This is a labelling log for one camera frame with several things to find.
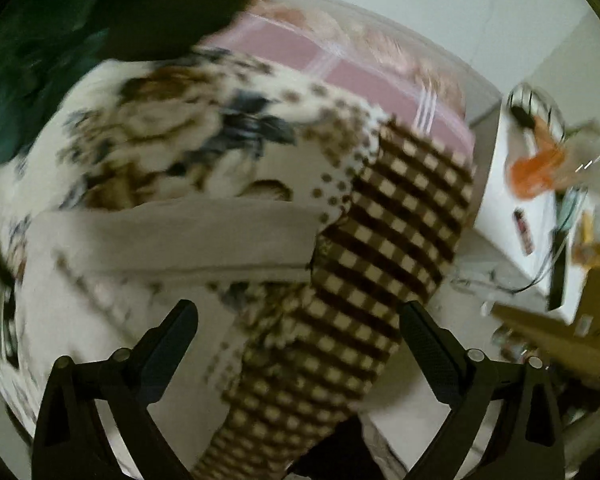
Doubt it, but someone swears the cream white garment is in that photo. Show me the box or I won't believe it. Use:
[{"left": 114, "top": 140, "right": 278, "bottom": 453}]
[{"left": 17, "top": 197, "right": 321, "bottom": 408}]

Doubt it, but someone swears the brown cardboard box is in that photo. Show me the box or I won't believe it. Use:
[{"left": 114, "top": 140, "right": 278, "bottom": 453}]
[{"left": 492, "top": 270, "right": 600, "bottom": 388}]

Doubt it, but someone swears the white side table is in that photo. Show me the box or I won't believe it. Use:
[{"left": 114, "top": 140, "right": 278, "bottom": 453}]
[{"left": 453, "top": 90, "right": 593, "bottom": 324}]

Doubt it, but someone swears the brown checkered blanket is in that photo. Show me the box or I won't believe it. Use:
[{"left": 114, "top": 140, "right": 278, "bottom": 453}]
[{"left": 192, "top": 122, "right": 474, "bottom": 479}]

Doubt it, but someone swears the floral white bed blanket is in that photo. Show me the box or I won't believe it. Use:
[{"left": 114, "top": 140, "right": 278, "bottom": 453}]
[{"left": 0, "top": 46, "right": 397, "bottom": 441}]

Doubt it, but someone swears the dark green cloth pile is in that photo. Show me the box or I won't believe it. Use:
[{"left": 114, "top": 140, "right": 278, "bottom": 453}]
[{"left": 0, "top": 0, "right": 250, "bottom": 165}]

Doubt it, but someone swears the pink plaid bed sheet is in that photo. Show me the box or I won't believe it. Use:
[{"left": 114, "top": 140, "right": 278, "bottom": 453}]
[{"left": 202, "top": 0, "right": 475, "bottom": 157}]

